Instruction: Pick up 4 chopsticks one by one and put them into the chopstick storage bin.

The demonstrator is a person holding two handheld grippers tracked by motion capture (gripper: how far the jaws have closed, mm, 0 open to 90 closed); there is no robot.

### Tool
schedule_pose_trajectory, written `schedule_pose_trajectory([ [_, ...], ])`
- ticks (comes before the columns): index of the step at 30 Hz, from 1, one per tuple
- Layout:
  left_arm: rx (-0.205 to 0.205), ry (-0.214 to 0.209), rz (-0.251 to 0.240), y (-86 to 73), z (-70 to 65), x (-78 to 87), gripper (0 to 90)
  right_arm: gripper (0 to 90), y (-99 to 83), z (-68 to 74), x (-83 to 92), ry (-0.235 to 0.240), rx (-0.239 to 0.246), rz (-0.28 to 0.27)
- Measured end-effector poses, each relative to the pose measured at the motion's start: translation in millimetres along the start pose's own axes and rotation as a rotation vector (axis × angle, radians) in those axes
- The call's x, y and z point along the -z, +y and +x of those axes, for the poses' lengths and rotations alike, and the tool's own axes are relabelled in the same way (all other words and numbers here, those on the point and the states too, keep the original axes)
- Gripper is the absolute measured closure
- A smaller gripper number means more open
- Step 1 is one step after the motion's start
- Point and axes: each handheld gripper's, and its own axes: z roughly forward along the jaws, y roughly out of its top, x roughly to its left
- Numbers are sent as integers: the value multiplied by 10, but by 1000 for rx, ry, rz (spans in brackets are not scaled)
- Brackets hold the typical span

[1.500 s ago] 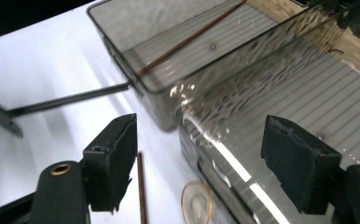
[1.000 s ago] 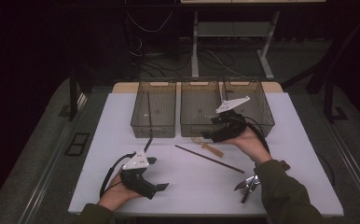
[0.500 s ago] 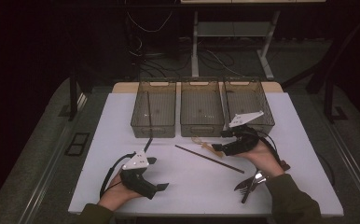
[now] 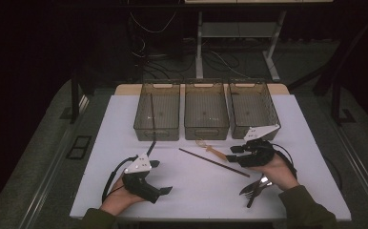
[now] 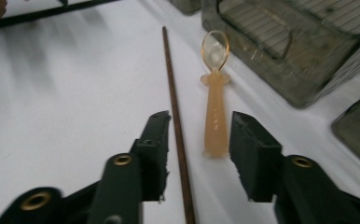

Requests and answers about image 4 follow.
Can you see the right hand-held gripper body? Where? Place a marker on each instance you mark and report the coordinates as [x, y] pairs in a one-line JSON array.
[[258, 154]]

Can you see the metal rail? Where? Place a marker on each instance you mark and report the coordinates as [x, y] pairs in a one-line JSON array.
[[44, 187], [359, 171]]

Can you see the person's left hand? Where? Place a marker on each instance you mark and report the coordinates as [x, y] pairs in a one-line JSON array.
[[118, 200]]

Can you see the dark wooden chopstick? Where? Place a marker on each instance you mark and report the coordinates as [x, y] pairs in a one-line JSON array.
[[152, 111], [214, 162]]

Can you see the grey metal desk frame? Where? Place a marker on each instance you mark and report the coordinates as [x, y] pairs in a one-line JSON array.
[[199, 47]]

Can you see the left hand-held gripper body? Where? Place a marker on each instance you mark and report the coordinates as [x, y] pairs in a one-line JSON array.
[[139, 178]]

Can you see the smoky transparent plastic bin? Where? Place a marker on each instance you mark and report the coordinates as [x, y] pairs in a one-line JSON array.
[[206, 105], [167, 111], [252, 105]]

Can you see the black stand post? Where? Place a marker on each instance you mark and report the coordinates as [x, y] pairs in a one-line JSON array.
[[335, 101]]

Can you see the person's right hand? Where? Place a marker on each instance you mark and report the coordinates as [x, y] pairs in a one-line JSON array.
[[280, 175]]

